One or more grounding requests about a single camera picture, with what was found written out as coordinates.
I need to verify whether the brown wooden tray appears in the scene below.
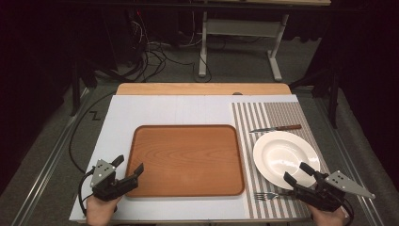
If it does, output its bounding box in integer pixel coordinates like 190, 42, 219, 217
124, 123, 246, 199

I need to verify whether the black metal stand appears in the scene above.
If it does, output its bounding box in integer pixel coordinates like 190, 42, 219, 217
70, 58, 99, 118
289, 62, 343, 130

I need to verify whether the white metal desk frame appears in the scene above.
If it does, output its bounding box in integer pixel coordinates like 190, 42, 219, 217
198, 10, 290, 83

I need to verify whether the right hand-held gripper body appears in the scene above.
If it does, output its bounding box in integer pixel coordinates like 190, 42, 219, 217
295, 169, 376, 213

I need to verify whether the tangle of floor cables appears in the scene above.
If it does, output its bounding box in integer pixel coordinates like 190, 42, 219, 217
124, 8, 196, 83

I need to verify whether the light wooden table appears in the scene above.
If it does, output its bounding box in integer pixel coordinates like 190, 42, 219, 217
115, 82, 293, 96

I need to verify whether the white deep plate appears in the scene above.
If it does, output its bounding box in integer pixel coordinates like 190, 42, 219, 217
252, 130, 322, 191

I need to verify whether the person's left hand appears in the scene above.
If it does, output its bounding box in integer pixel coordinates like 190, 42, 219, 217
85, 194, 124, 226

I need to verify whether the aluminium floor rail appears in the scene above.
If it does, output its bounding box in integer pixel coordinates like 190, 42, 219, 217
11, 88, 96, 226
300, 90, 388, 226

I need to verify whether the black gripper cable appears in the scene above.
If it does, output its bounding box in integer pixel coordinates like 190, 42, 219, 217
77, 168, 96, 218
342, 200, 356, 226

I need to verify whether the wooden-handled table knife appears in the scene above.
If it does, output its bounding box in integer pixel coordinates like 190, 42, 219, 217
248, 123, 303, 134

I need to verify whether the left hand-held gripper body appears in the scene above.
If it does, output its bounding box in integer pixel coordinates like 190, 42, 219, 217
89, 158, 136, 202

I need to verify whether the grey striped placemat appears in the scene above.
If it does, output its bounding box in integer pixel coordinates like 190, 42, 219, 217
231, 101, 331, 220

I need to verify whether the silver fork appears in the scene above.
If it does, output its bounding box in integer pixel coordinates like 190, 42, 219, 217
253, 191, 295, 202

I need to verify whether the white table board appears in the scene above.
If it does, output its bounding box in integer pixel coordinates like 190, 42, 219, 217
69, 94, 299, 223

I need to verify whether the person's right hand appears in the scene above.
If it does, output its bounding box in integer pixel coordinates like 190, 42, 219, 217
308, 204, 350, 226

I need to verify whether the long black floor cable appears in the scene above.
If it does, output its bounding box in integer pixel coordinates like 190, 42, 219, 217
68, 90, 118, 174

